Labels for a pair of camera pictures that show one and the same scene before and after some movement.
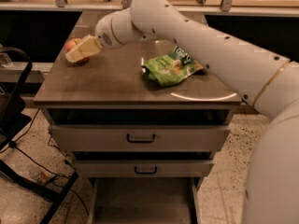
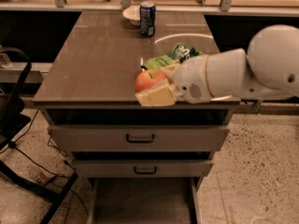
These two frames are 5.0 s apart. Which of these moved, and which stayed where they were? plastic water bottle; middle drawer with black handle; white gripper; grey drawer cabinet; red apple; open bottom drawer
Moved: white gripper; red apple
Stayed: middle drawer with black handle; open bottom drawer; grey drawer cabinet; plastic water bottle
